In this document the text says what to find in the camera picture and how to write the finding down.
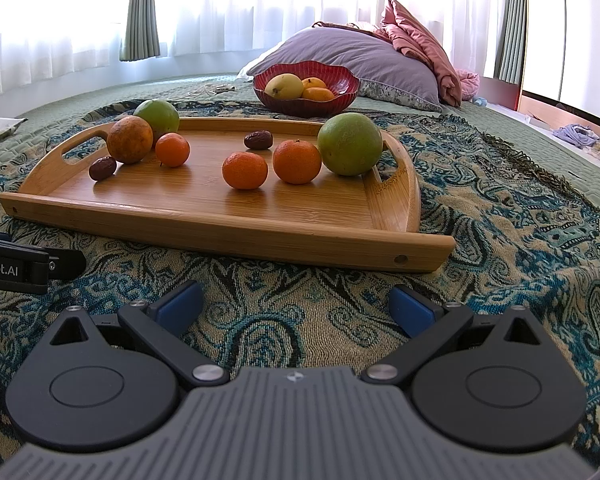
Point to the green quilted bedspread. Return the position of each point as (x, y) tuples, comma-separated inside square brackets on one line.
[(80, 97)]

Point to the red date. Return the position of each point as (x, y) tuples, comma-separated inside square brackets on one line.
[(102, 168), (257, 140)]

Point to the wooden bed frame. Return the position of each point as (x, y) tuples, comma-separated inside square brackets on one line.
[(505, 92)]

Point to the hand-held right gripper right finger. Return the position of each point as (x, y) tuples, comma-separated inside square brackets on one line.
[(410, 307)]

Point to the brownish orange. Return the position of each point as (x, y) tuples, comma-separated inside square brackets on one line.
[(129, 140)]

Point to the small orange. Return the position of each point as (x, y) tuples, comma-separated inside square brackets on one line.
[(319, 94), (313, 83)]

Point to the green curtain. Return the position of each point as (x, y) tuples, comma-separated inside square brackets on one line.
[(141, 10), (511, 25)]

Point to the tangerine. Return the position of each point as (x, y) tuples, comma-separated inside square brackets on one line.
[(172, 150), (245, 171), (296, 161)]

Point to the purple pillow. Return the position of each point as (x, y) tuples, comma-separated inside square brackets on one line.
[(380, 65)]

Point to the green apple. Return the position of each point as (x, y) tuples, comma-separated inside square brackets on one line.
[(350, 143), (160, 112)]

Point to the white sheer curtain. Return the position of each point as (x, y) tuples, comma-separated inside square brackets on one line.
[(255, 5)]

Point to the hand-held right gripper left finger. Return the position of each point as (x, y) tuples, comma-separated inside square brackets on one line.
[(180, 305)]

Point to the wooden serving tray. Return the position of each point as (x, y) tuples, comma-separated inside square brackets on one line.
[(205, 200)]

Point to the teal paisley blanket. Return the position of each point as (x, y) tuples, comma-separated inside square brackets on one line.
[(480, 230)]

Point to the red scalloped bowl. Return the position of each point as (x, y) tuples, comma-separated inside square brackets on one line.
[(340, 82)]

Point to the lavender cloth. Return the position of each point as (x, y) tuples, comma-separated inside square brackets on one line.
[(575, 135)]

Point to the pink quilt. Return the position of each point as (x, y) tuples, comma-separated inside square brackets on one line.
[(430, 55)]

